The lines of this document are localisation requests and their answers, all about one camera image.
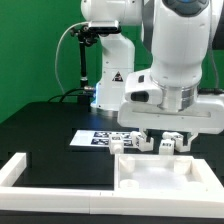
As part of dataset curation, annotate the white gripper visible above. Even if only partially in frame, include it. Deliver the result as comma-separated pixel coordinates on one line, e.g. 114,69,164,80
118,94,224,147

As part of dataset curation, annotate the white square tabletop part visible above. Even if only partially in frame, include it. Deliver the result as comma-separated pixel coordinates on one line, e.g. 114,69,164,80
114,154,224,192

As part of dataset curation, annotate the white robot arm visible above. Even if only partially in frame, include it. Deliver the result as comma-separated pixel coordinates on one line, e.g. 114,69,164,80
81,0,224,134

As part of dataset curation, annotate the paper sheet with AprilTags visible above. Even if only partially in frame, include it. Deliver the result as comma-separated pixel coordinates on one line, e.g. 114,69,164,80
70,130,133,148

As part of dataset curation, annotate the white U-shaped obstacle fence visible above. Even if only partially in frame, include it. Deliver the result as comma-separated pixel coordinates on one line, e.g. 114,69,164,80
0,153,224,219

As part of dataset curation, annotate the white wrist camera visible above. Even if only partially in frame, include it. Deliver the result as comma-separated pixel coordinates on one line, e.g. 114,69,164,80
125,69,162,105

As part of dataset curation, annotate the black camera on stand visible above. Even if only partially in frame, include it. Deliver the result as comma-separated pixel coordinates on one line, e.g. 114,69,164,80
69,21,121,106

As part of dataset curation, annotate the white camera cable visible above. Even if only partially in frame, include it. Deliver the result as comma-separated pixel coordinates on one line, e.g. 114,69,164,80
54,21,90,96

